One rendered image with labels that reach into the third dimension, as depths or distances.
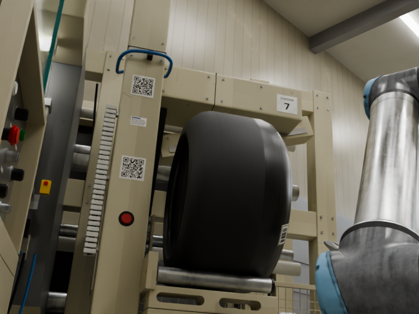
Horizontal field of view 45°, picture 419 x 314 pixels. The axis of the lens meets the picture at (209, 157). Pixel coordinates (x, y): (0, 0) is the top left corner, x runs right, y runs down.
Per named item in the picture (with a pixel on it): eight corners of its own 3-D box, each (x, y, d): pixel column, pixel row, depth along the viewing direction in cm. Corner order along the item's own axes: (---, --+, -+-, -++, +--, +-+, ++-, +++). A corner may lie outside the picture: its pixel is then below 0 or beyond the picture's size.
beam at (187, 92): (156, 94, 194) (160, 61, 200) (147, 123, 217) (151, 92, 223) (303, 120, 207) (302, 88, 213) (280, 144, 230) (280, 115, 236)
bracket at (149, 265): (144, 288, 130) (148, 250, 134) (128, 304, 166) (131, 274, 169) (157, 289, 131) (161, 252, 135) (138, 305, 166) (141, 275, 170)
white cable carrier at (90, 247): (83, 252, 142) (106, 103, 160) (82, 255, 146) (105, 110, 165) (99, 253, 142) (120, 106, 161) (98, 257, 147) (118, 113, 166)
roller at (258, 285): (154, 269, 135) (153, 262, 139) (151, 285, 136) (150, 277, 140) (276, 282, 142) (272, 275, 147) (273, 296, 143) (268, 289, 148)
